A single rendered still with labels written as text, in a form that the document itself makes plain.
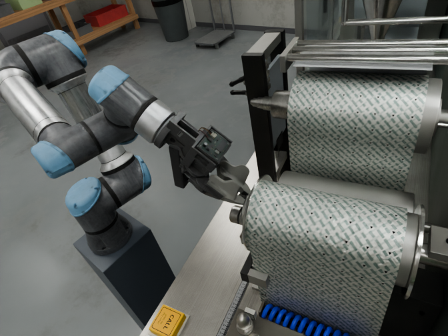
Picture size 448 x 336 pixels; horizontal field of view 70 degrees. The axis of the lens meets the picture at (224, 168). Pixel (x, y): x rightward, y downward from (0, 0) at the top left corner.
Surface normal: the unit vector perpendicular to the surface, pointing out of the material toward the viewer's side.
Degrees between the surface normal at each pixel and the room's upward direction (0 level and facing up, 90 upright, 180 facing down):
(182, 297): 0
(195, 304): 0
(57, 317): 0
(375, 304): 90
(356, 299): 90
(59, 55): 72
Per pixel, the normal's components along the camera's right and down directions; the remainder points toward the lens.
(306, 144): -0.44, 0.66
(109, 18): 0.76, 0.31
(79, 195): -0.27, -0.67
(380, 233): -0.33, -0.44
